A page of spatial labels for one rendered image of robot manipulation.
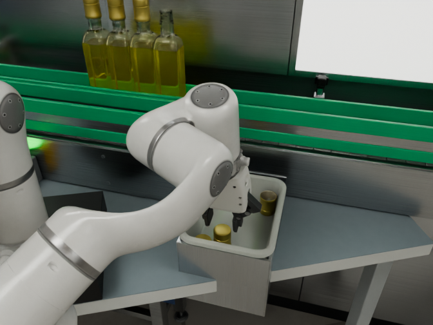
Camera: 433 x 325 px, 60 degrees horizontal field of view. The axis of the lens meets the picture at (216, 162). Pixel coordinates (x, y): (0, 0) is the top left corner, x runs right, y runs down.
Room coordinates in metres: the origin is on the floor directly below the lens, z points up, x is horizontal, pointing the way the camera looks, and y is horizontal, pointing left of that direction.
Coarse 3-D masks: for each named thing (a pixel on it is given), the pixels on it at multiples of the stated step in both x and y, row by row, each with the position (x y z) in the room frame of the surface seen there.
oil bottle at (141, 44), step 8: (136, 32) 0.85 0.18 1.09; (152, 32) 0.85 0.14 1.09; (136, 40) 0.83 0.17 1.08; (144, 40) 0.82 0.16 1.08; (152, 40) 0.83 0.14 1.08; (136, 48) 0.83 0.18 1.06; (144, 48) 0.82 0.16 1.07; (152, 48) 0.82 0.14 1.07; (136, 56) 0.83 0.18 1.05; (144, 56) 0.82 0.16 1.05; (152, 56) 0.82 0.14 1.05; (136, 64) 0.83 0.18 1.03; (144, 64) 0.82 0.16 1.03; (152, 64) 0.82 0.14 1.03; (136, 72) 0.83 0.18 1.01; (144, 72) 0.82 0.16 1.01; (152, 72) 0.82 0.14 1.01; (136, 80) 0.83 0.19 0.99; (144, 80) 0.82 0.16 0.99; (152, 80) 0.82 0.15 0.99; (136, 88) 0.83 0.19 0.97; (144, 88) 0.82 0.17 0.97; (152, 88) 0.82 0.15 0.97
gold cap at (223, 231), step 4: (220, 224) 0.54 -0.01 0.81; (224, 224) 0.54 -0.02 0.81; (216, 228) 0.53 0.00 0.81; (220, 228) 0.53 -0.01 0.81; (224, 228) 0.53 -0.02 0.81; (228, 228) 0.53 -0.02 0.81; (216, 232) 0.51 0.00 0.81; (220, 232) 0.51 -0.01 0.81; (224, 232) 0.51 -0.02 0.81; (228, 232) 0.51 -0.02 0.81; (216, 236) 0.51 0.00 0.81; (220, 236) 0.51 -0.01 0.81; (224, 236) 0.51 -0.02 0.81; (228, 236) 0.51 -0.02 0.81; (216, 240) 0.51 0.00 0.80; (220, 240) 0.51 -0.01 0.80; (224, 240) 0.51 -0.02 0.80; (228, 240) 0.51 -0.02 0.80
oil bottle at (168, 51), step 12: (168, 36) 0.82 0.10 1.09; (156, 48) 0.81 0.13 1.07; (168, 48) 0.80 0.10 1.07; (180, 48) 0.82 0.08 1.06; (156, 60) 0.81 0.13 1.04; (168, 60) 0.80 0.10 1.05; (180, 60) 0.82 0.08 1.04; (156, 72) 0.81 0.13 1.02; (168, 72) 0.80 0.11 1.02; (180, 72) 0.82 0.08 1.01; (156, 84) 0.81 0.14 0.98; (168, 84) 0.80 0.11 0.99; (180, 84) 0.81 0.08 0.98; (180, 96) 0.81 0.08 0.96
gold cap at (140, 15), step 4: (136, 0) 0.83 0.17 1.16; (140, 0) 0.83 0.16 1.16; (144, 0) 0.84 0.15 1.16; (148, 0) 0.85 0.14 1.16; (136, 4) 0.83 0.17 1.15; (140, 4) 0.83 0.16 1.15; (144, 4) 0.84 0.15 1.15; (148, 4) 0.85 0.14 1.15; (136, 8) 0.84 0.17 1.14; (140, 8) 0.83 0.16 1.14; (144, 8) 0.84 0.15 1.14; (148, 8) 0.84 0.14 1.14; (136, 12) 0.84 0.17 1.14; (140, 12) 0.83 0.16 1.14; (144, 12) 0.84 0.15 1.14; (148, 12) 0.84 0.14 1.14; (136, 16) 0.84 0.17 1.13; (140, 16) 0.83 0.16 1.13; (144, 16) 0.83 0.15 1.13; (148, 16) 0.84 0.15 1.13; (136, 20) 0.84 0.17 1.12; (140, 20) 0.83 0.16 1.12; (144, 20) 0.83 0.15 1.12; (148, 20) 0.84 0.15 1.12
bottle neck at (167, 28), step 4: (160, 12) 0.82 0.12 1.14; (164, 12) 0.82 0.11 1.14; (168, 12) 0.82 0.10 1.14; (172, 12) 0.83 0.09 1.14; (160, 16) 0.82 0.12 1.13; (164, 16) 0.82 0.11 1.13; (168, 16) 0.82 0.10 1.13; (172, 16) 0.83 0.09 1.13; (160, 20) 0.82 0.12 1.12; (164, 20) 0.82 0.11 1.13; (168, 20) 0.82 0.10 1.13; (172, 20) 0.83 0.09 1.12; (160, 24) 0.82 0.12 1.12; (164, 24) 0.82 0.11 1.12; (168, 24) 0.82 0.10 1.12; (172, 24) 0.82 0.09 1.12; (160, 28) 0.82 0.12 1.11; (164, 28) 0.82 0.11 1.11; (168, 28) 0.82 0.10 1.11; (172, 28) 0.82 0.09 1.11; (160, 32) 0.83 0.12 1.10; (164, 32) 0.82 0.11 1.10; (168, 32) 0.82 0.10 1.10; (172, 32) 0.82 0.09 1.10
